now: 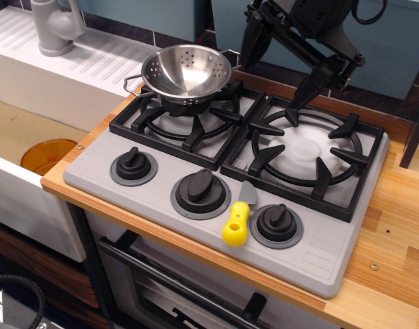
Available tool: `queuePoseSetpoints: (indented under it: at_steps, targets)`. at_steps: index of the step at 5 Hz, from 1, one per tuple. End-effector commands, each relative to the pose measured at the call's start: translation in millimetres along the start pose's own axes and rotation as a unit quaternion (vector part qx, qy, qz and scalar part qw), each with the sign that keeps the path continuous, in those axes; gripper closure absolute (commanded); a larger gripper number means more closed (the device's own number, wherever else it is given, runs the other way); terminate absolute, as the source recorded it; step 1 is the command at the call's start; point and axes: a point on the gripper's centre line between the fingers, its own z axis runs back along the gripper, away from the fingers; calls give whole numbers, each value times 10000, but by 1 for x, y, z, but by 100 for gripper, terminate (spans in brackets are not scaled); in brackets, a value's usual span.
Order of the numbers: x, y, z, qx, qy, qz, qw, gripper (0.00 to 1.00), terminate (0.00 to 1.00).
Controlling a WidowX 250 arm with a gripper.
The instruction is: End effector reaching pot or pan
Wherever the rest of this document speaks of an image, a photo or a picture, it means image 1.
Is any left black stove knob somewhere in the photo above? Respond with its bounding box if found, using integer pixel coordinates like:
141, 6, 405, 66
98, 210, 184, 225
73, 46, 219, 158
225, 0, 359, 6
110, 147, 158, 187

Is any white toy sink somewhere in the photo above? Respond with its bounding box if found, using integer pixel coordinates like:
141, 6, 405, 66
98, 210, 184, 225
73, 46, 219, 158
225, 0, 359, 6
0, 6, 155, 262

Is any grey toy stove top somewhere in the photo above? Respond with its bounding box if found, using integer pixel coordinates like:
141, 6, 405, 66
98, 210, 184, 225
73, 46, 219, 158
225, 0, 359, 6
62, 79, 392, 299

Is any right black burner grate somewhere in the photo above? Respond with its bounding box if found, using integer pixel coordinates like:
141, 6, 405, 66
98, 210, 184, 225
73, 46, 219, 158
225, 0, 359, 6
221, 95, 390, 222

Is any black stove knob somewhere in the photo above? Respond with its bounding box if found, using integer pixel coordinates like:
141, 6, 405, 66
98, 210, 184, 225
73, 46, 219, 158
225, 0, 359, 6
249, 204, 304, 249
110, 147, 158, 187
170, 168, 231, 221

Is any black braided cable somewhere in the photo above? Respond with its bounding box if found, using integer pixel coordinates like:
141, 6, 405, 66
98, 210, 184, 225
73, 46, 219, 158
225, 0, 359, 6
0, 273, 46, 329

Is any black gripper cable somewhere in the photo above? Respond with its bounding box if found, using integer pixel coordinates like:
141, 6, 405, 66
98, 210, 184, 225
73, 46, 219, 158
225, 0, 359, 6
351, 0, 389, 25

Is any yellow handled toy knife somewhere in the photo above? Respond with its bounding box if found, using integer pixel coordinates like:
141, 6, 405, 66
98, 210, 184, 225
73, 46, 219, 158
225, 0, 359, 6
222, 181, 257, 247

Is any black burner grate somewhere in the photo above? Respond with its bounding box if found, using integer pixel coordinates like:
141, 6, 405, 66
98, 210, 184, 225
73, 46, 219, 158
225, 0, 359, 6
221, 95, 390, 222
110, 79, 266, 170

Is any middle black stove knob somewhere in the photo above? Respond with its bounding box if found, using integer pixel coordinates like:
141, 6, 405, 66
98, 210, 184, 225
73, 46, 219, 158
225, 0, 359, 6
170, 168, 231, 221

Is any right black stove knob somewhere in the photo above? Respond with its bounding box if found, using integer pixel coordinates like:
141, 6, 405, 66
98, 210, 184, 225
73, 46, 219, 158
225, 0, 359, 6
249, 204, 304, 249

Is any orange plastic plate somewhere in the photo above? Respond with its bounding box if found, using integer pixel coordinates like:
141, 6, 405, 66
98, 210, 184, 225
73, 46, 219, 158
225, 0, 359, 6
21, 138, 77, 176

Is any toy oven door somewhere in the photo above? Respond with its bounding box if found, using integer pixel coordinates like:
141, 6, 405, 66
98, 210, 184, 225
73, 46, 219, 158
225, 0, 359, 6
97, 230, 336, 328

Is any stainless steel colander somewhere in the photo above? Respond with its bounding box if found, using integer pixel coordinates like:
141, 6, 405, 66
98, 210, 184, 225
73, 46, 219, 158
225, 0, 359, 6
123, 45, 240, 106

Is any dark wooden post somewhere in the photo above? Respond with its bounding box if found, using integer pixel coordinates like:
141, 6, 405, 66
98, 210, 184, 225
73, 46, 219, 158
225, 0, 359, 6
400, 111, 419, 169

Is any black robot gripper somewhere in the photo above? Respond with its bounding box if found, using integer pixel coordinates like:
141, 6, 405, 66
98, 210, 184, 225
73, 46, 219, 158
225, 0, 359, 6
240, 1, 366, 110

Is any grey toy faucet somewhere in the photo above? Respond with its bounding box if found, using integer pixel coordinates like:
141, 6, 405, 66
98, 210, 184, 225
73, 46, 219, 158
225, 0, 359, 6
30, 0, 86, 57

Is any left black burner grate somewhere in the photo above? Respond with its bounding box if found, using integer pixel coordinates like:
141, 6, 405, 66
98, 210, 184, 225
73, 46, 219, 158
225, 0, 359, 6
110, 79, 266, 170

